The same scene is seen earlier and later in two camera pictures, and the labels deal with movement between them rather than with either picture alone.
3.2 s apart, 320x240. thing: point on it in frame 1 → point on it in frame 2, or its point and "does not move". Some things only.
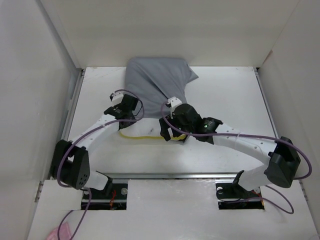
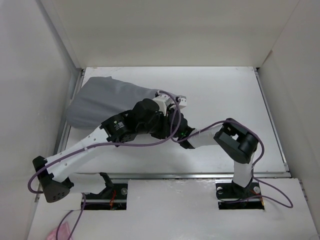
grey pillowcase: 156,80 → 97,99
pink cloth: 64,233 does not move
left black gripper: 131,123 → 165,131
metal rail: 179,176 does not move
